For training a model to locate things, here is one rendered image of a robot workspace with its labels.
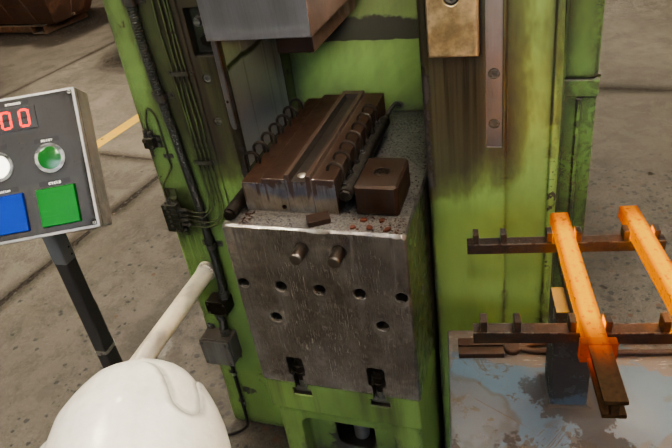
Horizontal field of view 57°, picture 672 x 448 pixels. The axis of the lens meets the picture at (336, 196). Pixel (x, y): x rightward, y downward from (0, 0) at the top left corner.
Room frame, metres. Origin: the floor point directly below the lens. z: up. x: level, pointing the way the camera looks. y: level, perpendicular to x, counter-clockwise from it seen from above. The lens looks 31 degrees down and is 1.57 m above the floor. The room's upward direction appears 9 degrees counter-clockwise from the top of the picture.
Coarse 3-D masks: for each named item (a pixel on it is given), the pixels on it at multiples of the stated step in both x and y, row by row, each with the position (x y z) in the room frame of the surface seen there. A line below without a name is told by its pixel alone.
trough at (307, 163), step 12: (348, 96) 1.42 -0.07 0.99; (336, 108) 1.35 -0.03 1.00; (348, 108) 1.36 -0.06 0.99; (336, 120) 1.30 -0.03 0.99; (324, 132) 1.25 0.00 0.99; (312, 144) 1.18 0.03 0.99; (324, 144) 1.19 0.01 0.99; (312, 156) 1.14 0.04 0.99; (300, 168) 1.10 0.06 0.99; (300, 180) 1.05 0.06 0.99
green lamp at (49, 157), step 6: (42, 150) 1.11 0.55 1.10; (48, 150) 1.11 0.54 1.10; (54, 150) 1.11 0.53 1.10; (42, 156) 1.11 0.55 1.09; (48, 156) 1.11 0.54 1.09; (54, 156) 1.11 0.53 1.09; (60, 156) 1.11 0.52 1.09; (42, 162) 1.10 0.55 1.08; (48, 162) 1.10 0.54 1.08; (54, 162) 1.10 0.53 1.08; (48, 168) 1.10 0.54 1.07
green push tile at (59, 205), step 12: (36, 192) 1.07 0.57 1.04; (48, 192) 1.07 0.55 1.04; (60, 192) 1.07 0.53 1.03; (72, 192) 1.07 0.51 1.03; (48, 204) 1.06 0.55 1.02; (60, 204) 1.06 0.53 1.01; (72, 204) 1.05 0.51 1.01; (48, 216) 1.04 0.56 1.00; (60, 216) 1.04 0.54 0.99; (72, 216) 1.04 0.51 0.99
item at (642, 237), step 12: (624, 216) 0.83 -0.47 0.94; (636, 216) 0.82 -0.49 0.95; (636, 228) 0.79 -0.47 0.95; (648, 228) 0.78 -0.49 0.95; (636, 240) 0.76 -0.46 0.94; (648, 240) 0.75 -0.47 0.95; (648, 252) 0.72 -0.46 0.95; (660, 252) 0.71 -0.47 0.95; (648, 264) 0.70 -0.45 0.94; (660, 264) 0.69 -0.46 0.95; (660, 276) 0.66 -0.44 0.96; (660, 288) 0.65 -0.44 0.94
